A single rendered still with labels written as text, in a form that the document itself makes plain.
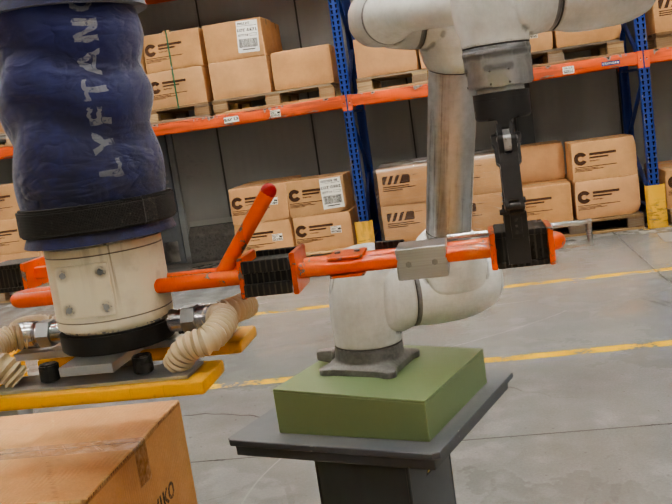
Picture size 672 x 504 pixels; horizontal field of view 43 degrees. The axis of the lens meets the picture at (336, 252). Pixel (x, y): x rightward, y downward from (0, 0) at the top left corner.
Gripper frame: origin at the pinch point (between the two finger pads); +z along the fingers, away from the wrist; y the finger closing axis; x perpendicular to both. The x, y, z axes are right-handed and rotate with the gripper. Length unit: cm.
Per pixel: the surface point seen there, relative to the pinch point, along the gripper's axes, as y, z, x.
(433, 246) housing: 3.6, -0.8, -11.2
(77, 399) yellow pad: 16, 13, -60
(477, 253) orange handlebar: 3.5, 0.8, -5.5
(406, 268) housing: 3.7, 1.8, -15.2
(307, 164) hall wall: -835, 25, -203
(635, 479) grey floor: -181, 120, 36
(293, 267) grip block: 4.9, -0.3, -30.6
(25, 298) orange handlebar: 4, 0, -72
